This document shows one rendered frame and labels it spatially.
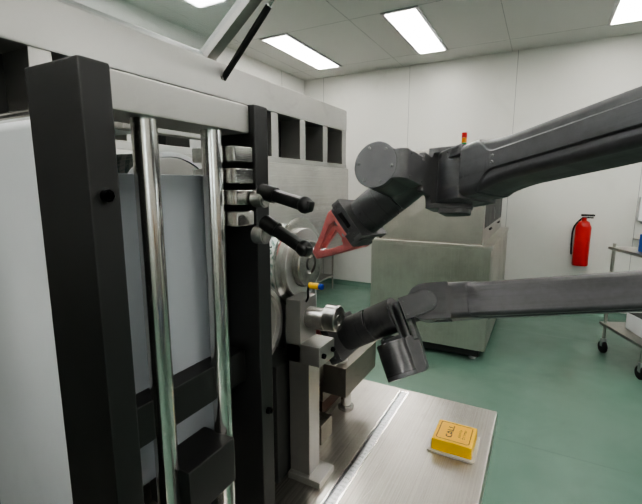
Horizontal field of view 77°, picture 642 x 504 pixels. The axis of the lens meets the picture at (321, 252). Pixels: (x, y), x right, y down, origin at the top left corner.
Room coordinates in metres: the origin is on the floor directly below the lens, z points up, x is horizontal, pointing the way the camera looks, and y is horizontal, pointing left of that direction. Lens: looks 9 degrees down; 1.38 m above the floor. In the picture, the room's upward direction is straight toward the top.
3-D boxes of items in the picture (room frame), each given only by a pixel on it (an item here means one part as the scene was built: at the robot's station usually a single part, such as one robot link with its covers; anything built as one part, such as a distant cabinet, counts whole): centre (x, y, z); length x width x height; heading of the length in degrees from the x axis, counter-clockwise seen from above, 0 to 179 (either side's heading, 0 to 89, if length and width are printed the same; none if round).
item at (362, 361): (0.89, 0.09, 1.00); 0.40 x 0.16 x 0.06; 62
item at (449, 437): (0.68, -0.25, 0.91); 0.07 x 0.07 x 0.02; 62
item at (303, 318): (0.61, 0.01, 1.05); 0.06 x 0.05 x 0.31; 62
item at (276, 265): (0.66, 0.04, 1.25); 0.15 x 0.01 x 0.15; 152
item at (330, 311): (0.59, -0.02, 1.18); 0.04 x 0.02 x 0.04; 152
